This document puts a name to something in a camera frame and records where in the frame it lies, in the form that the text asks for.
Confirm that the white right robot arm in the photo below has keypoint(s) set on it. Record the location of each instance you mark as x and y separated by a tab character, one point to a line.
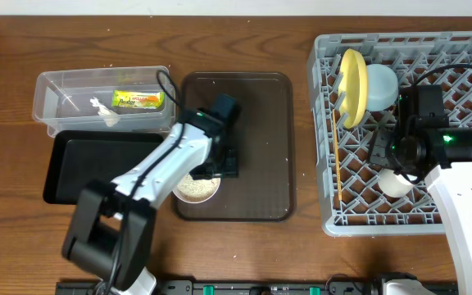
449	183

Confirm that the small white cup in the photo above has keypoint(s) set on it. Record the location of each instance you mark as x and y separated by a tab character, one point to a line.
394	185

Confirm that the yellow plate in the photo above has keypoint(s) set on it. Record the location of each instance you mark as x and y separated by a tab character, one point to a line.
354	84

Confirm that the dark brown serving tray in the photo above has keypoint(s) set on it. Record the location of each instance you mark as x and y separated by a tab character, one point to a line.
263	133

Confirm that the light blue bowl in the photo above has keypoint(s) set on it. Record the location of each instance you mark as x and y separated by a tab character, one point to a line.
383	87

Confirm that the white bowl with rice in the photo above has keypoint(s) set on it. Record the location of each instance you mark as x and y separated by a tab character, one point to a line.
180	197

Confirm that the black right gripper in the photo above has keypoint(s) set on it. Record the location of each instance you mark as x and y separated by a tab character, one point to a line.
382	148

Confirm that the clear plastic bin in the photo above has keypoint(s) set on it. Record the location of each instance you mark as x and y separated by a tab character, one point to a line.
61	99

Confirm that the grey dishwasher rack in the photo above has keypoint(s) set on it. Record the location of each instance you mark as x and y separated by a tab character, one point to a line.
442	58

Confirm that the black plastic bin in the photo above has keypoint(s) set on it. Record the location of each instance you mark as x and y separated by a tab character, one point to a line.
79	157

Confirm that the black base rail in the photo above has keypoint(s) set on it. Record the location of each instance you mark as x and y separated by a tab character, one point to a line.
338	284

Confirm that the green snack wrapper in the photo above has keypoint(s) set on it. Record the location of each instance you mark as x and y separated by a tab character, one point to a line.
137	100

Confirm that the white tissue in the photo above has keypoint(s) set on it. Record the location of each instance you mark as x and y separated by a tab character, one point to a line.
110	117

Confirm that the pile of white rice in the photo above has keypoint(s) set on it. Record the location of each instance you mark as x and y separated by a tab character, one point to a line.
197	189

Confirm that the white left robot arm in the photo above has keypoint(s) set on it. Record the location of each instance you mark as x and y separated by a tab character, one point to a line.
110	233

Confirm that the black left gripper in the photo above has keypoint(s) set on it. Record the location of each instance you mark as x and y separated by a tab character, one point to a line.
233	169

